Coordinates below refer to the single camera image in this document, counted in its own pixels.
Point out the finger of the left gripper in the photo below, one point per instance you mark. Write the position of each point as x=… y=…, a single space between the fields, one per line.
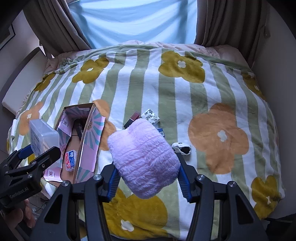
x=39 y=164
x=18 y=156

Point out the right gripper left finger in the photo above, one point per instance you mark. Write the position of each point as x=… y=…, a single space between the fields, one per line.
x=60 y=220

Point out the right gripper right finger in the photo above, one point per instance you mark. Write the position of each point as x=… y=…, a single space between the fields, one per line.
x=237 y=218

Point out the clear plastic swab box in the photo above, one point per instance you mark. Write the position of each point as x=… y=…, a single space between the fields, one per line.
x=42 y=136

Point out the red blue card case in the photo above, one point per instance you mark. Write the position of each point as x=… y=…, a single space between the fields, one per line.
x=70 y=160

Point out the black plastic bag roll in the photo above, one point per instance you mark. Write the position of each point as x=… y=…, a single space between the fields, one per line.
x=79 y=127

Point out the panda plush toy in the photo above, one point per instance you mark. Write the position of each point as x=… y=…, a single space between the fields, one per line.
x=181 y=148

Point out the pink fluffy sock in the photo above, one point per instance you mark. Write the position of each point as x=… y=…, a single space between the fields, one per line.
x=144 y=159

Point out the red black lipstick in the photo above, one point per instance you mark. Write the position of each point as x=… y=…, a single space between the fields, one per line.
x=133 y=118

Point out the small blue box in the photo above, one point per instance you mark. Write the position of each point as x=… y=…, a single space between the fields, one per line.
x=161 y=131

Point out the white black patterned tissue pack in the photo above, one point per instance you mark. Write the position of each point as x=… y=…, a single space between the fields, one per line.
x=150 y=116

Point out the person's left hand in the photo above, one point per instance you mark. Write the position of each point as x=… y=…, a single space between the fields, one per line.
x=14 y=217

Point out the open cardboard box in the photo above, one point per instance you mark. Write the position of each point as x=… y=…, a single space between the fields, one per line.
x=86 y=149

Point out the white bed headboard cushion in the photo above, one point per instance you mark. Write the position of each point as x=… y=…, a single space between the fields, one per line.
x=26 y=75

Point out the striped floral blanket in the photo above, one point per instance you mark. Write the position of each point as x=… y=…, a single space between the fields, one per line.
x=211 y=104

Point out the brown left curtain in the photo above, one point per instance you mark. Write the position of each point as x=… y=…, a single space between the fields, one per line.
x=55 y=27

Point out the brown curtain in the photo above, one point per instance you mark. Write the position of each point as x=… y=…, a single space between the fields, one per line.
x=239 y=24
x=55 y=27

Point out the light blue sheer curtain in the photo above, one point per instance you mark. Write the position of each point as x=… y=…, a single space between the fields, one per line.
x=108 y=23

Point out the brown right curtain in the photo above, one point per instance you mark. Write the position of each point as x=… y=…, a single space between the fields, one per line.
x=239 y=24

